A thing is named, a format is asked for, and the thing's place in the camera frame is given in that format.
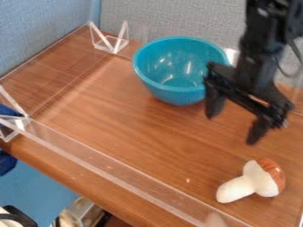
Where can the black white object below table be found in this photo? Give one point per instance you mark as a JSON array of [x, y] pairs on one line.
[[15, 218]]

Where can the clear acrylic corner bracket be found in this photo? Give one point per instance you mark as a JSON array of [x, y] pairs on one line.
[[108, 43]]

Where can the clear acrylic front barrier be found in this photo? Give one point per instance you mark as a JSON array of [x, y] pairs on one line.
[[129, 179]]

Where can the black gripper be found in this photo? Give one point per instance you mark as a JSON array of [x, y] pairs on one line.
[[248, 85]]

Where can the clear acrylic barrier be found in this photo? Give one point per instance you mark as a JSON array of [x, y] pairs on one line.
[[291, 86], [129, 179]]

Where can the clear acrylic left bracket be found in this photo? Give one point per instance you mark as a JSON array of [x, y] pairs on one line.
[[15, 123]]

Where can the clear acrylic back barrier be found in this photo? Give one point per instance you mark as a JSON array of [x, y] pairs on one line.
[[291, 86]]

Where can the blue clamp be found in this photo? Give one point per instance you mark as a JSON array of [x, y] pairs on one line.
[[7, 160]]

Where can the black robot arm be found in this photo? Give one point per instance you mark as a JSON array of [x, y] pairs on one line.
[[274, 24]]

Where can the clear box below table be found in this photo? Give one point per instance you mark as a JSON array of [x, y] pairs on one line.
[[81, 214]]

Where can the blue bowl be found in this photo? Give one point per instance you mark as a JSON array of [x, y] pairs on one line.
[[171, 66]]

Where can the white brown toy mushroom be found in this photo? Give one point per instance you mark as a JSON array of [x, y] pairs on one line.
[[263, 178]]

